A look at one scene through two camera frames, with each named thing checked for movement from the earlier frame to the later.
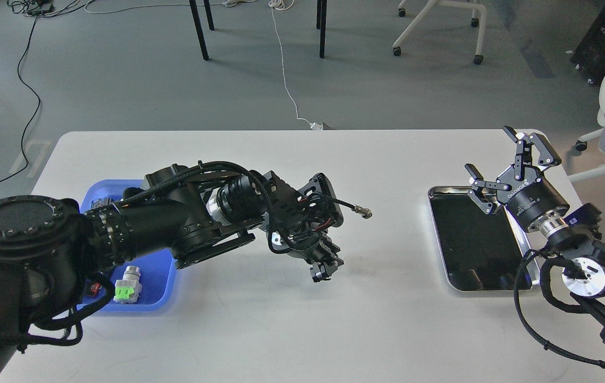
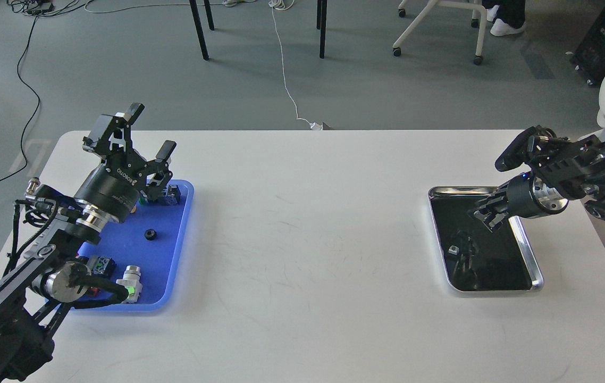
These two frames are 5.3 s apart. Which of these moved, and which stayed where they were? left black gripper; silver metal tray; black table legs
Moved: left black gripper
Stayed: black table legs; silver metal tray
